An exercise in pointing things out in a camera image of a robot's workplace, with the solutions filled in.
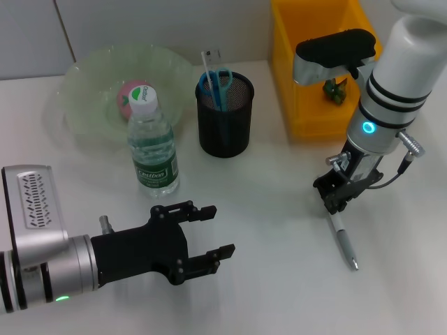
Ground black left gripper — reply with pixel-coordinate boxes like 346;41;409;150
90;200;235;287

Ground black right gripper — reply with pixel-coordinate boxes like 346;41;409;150
312;141;384;216

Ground white grey ballpoint pen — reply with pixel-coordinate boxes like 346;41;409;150
328;211;360;271

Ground clear green-label water bottle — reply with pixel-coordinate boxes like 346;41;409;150
126;85;181;198

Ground green plastic wrapper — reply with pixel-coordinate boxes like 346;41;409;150
323;78;349;105

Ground blue teal scissors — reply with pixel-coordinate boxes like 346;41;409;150
198;68;234;112

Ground transparent plastic ruler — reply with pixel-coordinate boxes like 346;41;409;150
200;48;224;102

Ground pink peach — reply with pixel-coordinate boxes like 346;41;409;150
117;80;154;123

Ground black mesh pen holder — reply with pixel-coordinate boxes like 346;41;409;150
194;70;255;158

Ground translucent green fruit plate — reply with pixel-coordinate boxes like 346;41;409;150
55;43;195;144

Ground yellow plastic bin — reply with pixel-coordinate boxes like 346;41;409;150
271;0;383;137

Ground grey right arm cable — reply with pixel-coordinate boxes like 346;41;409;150
326;131;426;190

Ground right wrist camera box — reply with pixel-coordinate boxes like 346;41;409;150
292;28;377;87

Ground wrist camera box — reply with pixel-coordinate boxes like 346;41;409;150
292;28;377;87
1;164;70;269

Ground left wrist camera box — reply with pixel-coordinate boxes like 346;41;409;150
1;164;70;269

